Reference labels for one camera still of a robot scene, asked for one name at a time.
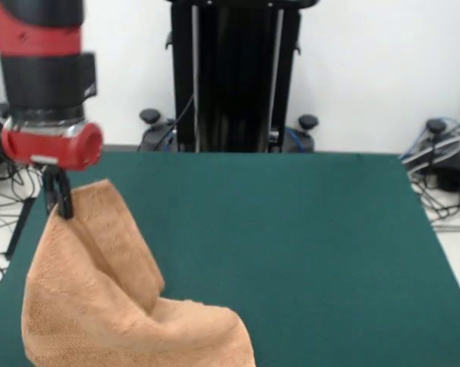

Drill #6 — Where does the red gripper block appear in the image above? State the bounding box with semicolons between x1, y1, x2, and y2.
0;116;104;220

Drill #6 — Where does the tan terry towel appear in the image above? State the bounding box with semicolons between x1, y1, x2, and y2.
21;178;257;367

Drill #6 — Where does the dark green table cloth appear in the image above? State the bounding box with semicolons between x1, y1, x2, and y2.
0;151;460;367

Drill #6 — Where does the grey floor stand base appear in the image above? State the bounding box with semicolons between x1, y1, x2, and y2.
401;117;460;193

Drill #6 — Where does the black floor cable tangle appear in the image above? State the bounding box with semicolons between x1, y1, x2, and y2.
408;177;460;235
0;125;44;310

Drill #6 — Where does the black pedestal cable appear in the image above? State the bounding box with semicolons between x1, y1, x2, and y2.
152;93;197;153

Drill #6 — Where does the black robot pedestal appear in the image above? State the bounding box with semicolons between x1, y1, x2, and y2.
137;0;319;154

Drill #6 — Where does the blue pedestal cable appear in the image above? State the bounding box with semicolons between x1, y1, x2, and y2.
284;127;312;153

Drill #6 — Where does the blue floor cable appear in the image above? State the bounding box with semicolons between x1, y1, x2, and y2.
399;116;460;161

